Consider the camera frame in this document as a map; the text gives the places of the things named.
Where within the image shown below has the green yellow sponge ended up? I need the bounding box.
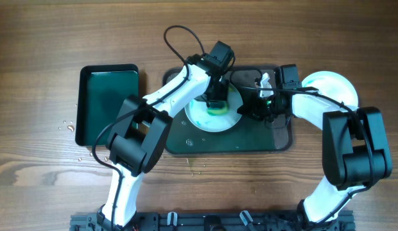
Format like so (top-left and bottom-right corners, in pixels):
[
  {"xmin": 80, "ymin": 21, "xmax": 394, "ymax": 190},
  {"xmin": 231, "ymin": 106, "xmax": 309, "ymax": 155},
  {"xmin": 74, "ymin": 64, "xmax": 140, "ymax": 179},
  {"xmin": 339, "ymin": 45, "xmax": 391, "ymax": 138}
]
[{"xmin": 207, "ymin": 101, "xmax": 229, "ymax": 116}]

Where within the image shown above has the white plate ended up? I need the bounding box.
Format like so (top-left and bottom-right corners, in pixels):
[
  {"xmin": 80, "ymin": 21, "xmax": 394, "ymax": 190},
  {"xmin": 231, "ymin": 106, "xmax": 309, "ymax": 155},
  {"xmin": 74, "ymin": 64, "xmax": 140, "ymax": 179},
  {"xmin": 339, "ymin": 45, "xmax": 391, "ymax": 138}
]
[
  {"xmin": 302, "ymin": 71, "xmax": 359, "ymax": 107},
  {"xmin": 184, "ymin": 84, "xmax": 243, "ymax": 132}
]

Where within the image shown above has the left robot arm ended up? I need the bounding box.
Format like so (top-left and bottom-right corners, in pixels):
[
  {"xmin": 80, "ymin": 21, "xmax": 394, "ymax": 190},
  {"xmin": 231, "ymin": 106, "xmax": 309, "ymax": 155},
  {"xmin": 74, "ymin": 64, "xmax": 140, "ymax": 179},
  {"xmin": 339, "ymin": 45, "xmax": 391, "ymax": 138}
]
[{"xmin": 98, "ymin": 41, "xmax": 235, "ymax": 230}]

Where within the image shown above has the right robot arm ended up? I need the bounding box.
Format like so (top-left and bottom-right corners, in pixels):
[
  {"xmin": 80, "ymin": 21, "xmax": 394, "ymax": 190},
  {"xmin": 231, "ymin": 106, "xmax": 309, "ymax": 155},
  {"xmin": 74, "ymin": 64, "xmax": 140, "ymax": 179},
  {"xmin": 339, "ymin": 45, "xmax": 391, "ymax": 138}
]
[{"xmin": 238, "ymin": 64, "xmax": 393, "ymax": 230}]

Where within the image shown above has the small dark green water tray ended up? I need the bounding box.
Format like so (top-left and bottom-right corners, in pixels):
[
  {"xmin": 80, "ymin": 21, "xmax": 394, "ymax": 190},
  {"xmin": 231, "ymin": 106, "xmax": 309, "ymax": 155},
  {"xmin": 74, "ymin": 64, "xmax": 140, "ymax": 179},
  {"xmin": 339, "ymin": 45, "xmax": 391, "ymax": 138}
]
[{"xmin": 75, "ymin": 64, "xmax": 139, "ymax": 146}]

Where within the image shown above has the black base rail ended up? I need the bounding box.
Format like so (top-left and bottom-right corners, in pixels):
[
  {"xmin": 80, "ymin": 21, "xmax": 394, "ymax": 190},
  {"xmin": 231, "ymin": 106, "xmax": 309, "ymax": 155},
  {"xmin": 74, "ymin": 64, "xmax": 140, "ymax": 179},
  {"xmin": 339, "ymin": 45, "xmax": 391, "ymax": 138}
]
[{"xmin": 69, "ymin": 210, "xmax": 356, "ymax": 231}]

